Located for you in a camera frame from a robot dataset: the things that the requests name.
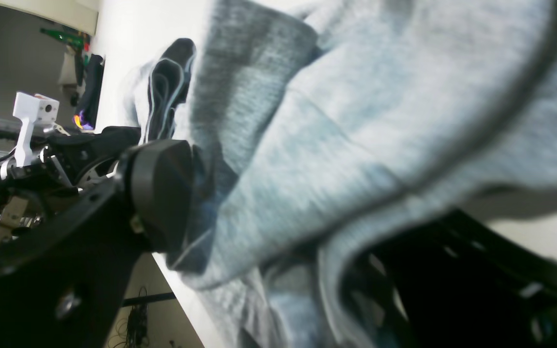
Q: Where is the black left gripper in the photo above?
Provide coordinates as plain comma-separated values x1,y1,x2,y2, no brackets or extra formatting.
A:
0,126,141,192

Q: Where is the grey T-shirt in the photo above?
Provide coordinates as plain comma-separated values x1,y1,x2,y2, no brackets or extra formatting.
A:
124,0,557,348

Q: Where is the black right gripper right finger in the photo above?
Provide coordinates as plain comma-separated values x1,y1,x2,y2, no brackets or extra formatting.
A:
346,211,557,348

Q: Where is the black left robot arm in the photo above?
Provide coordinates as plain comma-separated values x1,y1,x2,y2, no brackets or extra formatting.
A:
0,123,141,246

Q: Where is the black cloth on table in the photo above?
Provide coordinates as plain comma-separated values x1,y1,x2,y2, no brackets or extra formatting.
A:
73,54,104,131

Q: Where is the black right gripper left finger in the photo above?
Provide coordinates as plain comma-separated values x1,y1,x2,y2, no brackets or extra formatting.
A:
0,140,194,348

